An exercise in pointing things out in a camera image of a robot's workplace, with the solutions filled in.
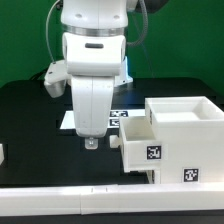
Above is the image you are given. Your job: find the white front fence rail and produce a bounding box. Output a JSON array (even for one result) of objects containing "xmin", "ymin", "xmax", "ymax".
[{"xmin": 0, "ymin": 183, "xmax": 224, "ymax": 217}]

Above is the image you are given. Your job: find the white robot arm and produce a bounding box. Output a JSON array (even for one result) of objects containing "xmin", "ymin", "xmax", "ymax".
[{"xmin": 61, "ymin": 0, "xmax": 169, "ymax": 149}]

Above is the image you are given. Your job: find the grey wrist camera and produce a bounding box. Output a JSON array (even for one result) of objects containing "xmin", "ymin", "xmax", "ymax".
[{"xmin": 44, "ymin": 60, "xmax": 71, "ymax": 98}]

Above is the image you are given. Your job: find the marker sheet on table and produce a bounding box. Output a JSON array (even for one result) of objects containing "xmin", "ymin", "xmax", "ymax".
[{"xmin": 60, "ymin": 109, "xmax": 145, "ymax": 130}]

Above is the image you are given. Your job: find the white left fence block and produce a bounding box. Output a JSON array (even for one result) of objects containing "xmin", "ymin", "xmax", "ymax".
[{"xmin": 0, "ymin": 144, "xmax": 4, "ymax": 165}]

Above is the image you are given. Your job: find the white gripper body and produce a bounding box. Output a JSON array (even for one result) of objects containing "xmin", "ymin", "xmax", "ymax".
[{"xmin": 71, "ymin": 76, "xmax": 114, "ymax": 138}]

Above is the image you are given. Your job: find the white drawer cabinet box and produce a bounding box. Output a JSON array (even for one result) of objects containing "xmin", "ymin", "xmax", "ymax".
[{"xmin": 145, "ymin": 96, "xmax": 224, "ymax": 184}]

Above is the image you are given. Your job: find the white drawer tray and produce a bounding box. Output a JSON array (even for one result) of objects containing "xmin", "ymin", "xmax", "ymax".
[{"xmin": 109, "ymin": 116, "xmax": 163, "ymax": 173}]

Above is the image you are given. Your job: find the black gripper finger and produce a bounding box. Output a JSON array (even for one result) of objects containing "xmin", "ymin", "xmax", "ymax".
[{"xmin": 85, "ymin": 137, "xmax": 98, "ymax": 149}]

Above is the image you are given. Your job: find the grey cable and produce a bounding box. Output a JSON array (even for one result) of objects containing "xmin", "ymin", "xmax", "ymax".
[{"xmin": 45, "ymin": 1, "xmax": 64, "ymax": 64}]

